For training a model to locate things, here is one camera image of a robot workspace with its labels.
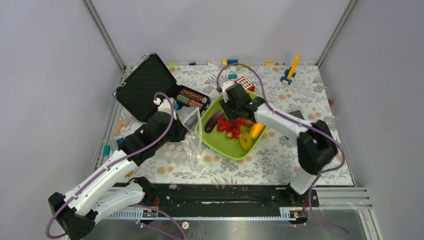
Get red lychee bunch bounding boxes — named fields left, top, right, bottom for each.
left=216, top=117, right=245, bottom=139

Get clear zip top bag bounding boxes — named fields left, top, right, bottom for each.
left=156, top=106, right=202, bottom=161

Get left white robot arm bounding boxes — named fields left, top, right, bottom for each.
left=48, top=111, right=187, bottom=240

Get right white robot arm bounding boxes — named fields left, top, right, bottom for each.
left=219, top=81, right=338, bottom=206

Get red white toy block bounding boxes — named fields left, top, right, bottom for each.
left=235, top=76, right=256, bottom=92

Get orange toy mango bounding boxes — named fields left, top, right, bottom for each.
left=249, top=123, right=266, bottom=140

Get purple toy eggplant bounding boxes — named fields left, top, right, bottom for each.
left=204, top=110, right=224, bottom=133

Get yellow green toy fruit slice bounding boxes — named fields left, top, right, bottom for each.
left=238, top=131, right=253, bottom=151

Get black poker chip case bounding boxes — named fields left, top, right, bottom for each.
left=113, top=52, right=211, bottom=122

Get peach wooden block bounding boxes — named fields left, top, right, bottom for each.
left=112, top=120, right=130, bottom=136

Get green plastic tray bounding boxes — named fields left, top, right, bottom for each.
left=195, top=93, right=268, bottom=160

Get blue lego brick back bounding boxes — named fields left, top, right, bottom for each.
left=226, top=59, right=239, bottom=65

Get teal block left edge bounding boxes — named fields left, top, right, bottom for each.
left=102, top=144, right=111, bottom=156

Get grey lego baseplate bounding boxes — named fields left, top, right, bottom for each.
left=287, top=110, right=305, bottom=122

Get light green cube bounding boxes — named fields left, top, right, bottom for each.
left=169, top=62, right=176, bottom=70

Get yellow blue block tower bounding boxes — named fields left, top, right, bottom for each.
left=280, top=54, right=301, bottom=85

